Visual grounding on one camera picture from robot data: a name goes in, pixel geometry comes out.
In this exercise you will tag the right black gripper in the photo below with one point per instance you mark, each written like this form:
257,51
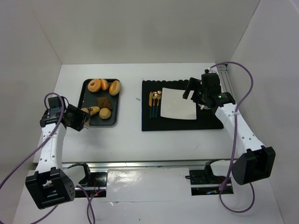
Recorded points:
193,84

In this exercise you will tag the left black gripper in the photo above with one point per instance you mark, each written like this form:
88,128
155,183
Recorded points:
78,119

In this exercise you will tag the steel tongs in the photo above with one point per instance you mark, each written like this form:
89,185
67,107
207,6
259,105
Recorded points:
86,120

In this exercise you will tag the long bread roll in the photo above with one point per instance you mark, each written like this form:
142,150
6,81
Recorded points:
91,110

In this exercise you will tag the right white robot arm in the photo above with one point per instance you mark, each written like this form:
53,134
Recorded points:
255,160

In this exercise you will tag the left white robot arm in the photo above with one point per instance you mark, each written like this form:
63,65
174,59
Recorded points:
51,184

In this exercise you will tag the round bread roll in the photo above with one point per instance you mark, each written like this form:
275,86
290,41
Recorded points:
104,113

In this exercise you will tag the white round cup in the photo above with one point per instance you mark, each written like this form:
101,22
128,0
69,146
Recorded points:
203,107

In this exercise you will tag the black baking tray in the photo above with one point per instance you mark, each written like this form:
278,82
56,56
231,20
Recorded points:
88,98

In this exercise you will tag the white square plate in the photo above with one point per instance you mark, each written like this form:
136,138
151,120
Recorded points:
173,105

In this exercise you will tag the black placemat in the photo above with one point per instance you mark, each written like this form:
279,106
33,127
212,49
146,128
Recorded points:
205,120

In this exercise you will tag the chocolate croissant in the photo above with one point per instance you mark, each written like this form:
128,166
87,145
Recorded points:
104,102

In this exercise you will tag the split orange bun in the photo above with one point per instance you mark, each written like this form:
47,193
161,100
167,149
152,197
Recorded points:
115,88

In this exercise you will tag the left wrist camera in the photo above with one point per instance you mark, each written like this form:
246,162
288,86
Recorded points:
54,102

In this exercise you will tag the glazed ring doughnut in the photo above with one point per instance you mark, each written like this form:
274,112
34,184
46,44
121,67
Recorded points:
94,85

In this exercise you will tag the gold spoon teal handle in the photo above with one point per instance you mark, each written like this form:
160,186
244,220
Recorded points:
154,97

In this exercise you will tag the gold knife teal handle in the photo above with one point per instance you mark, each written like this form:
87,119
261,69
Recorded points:
150,104

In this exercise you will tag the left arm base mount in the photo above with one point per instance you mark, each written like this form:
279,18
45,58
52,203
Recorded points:
93,182

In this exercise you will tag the aluminium table rail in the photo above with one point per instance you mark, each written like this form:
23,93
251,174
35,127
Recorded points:
148,164

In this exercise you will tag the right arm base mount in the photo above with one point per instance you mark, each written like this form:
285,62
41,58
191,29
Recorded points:
203,181

